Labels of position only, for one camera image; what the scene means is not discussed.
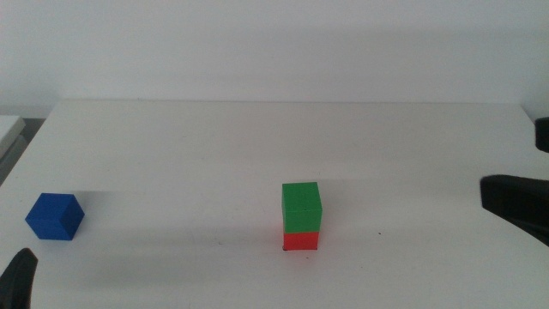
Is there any blue cube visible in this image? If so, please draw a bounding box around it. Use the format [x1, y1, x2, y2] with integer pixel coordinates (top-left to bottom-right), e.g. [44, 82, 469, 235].
[24, 192, 86, 241]

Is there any green cube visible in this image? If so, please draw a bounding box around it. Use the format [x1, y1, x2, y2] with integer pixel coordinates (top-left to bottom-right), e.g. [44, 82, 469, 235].
[281, 181, 323, 235]

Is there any red cube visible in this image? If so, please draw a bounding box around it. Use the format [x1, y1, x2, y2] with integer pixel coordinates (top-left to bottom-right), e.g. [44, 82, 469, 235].
[282, 231, 320, 251]

